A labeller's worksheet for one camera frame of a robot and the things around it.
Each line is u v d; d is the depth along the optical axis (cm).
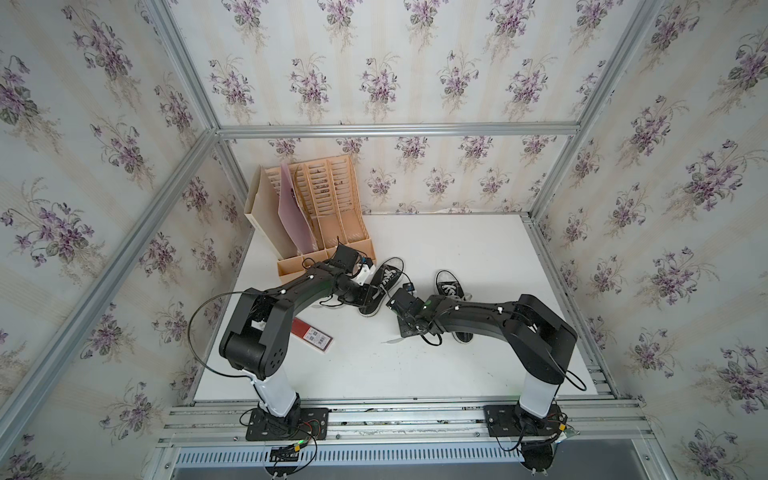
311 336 86
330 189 111
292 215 85
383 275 98
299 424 72
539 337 49
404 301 70
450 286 95
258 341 46
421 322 65
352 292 81
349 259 76
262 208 83
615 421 75
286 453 72
